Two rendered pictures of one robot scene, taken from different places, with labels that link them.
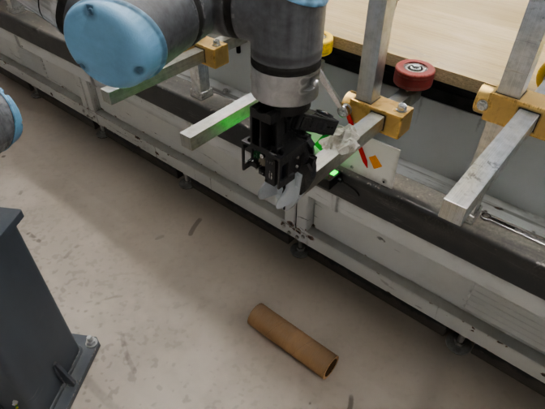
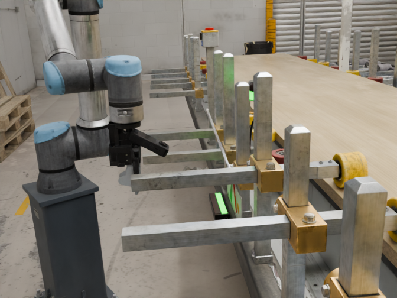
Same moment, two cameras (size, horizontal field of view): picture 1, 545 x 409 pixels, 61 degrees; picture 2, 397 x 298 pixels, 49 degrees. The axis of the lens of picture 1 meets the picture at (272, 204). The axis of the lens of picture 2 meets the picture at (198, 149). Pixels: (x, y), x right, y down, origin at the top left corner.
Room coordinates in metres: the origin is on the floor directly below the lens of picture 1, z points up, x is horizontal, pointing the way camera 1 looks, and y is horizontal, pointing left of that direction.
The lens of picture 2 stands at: (-0.09, -0.96, 1.30)
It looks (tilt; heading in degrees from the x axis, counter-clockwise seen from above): 18 degrees down; 46
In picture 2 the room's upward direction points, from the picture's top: 2 degrees counter-clockwise
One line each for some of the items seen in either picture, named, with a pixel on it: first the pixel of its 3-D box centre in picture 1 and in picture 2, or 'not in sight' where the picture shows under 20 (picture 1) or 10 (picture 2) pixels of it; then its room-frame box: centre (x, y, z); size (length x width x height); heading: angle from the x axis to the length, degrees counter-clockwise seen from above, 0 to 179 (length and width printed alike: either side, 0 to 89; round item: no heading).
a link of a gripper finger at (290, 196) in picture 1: (287, 196); (129, 181); (0.55, -0.02, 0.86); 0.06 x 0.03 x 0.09; 140
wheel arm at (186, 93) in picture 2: not in sight; (185, 93); (1.70, 0.99, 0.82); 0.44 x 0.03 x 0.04; 140
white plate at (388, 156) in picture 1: (342, 147); (233, 196); (0.84, -0.15, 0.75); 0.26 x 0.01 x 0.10; 50
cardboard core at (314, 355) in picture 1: (291, 339); not in sight; (0.81, -0.06, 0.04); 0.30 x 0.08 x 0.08; 50
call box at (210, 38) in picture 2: not in sight; (210, 39); (1.32, 0.39, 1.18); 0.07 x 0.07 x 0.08; 50
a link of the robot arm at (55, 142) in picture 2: not in sight; (55, 144); (0.70, 0.73, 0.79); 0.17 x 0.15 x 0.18; 157
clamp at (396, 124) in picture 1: (376, 111); (245, 173); (0.83, -0.21, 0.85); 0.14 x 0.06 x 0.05; 50
